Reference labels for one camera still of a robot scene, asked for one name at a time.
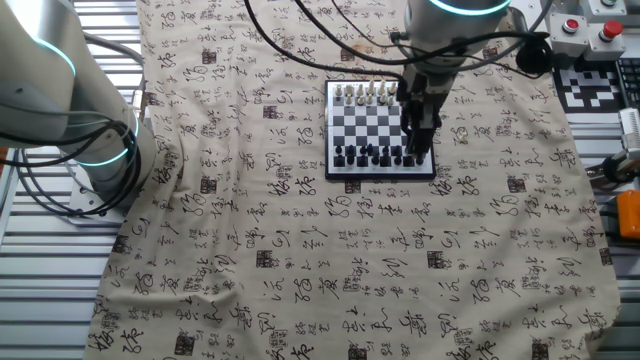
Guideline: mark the black chess bishop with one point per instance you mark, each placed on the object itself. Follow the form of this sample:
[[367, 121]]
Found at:
[[398, 160]]

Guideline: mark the white chess rook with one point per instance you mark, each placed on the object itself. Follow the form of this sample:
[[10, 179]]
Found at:
[[339, 90]]

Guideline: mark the black chess queen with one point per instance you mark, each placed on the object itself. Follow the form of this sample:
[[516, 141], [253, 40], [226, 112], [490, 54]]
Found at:
[[385, 161]]

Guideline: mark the white metal frame bar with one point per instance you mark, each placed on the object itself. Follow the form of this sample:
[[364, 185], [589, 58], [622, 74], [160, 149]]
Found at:
[[7, 200]]

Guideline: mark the black chess rook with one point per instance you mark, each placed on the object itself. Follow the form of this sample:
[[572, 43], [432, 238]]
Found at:
[[340, 161]]

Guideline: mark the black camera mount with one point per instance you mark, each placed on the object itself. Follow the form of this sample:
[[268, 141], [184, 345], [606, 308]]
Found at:
[[617, 170]]

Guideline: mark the beige calligraphy tablecloth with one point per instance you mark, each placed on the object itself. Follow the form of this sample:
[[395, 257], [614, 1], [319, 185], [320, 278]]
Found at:
[[300, 250]]

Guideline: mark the white chess bishop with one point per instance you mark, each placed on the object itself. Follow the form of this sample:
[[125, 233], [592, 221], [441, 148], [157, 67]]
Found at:
[[392, 89], [360, 90]]

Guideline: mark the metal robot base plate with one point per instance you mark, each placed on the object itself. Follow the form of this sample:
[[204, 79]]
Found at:
[[80, 205]]

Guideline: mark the black white marker sheet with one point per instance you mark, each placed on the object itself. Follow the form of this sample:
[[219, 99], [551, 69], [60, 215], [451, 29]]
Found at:
[[575, 100]]

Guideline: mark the white chess knight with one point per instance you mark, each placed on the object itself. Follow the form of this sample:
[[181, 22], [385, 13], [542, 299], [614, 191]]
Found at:
[[349, 90]]

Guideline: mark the grey metal camera bracket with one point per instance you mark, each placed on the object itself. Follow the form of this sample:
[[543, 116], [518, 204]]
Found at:
[[515, 22]]

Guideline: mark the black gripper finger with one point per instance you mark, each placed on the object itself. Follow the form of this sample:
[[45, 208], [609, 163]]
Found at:
[[412, 137], [427, 142]]

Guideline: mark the white chess queen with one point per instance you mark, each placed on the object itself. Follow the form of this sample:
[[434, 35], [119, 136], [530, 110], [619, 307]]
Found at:
[[381, 88]]

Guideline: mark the black keyboard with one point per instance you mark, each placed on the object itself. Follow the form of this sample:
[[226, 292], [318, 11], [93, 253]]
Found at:
[[630, 80]]

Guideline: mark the silver camera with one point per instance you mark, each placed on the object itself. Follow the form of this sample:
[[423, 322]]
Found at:
[[631, 130]]

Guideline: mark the black white chessboard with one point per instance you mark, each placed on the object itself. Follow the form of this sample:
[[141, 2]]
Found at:
[[367, 127]]

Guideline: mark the grey box dark button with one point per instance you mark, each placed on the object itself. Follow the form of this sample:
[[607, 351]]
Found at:
[[607, 7]]

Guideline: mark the black chess knight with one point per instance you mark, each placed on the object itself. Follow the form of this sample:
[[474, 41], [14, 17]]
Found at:
[[351, 160]]

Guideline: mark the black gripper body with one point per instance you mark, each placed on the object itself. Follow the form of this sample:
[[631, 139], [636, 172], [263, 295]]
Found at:
[[425, 95]]

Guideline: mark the orange box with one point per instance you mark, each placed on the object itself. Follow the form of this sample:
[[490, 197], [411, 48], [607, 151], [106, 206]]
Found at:
[[630, 215]]

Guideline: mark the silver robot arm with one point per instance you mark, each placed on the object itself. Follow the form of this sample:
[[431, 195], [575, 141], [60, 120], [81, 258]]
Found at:
[[45, 75]]

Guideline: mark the black chess king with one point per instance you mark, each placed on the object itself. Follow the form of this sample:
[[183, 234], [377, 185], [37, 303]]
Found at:
[[375, 160]]

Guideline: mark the white chess king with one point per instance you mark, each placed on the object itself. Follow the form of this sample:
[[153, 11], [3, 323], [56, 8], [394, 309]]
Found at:
[[371, 88]]

